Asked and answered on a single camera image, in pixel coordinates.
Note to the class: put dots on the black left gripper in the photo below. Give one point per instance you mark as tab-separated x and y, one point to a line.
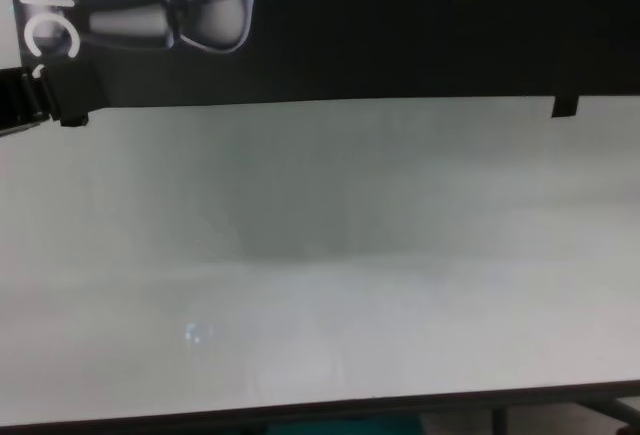
20	100

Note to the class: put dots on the black robot print poster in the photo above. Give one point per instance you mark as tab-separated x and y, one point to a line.
350	30

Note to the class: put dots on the black table frame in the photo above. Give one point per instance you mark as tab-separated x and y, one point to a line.
320	409

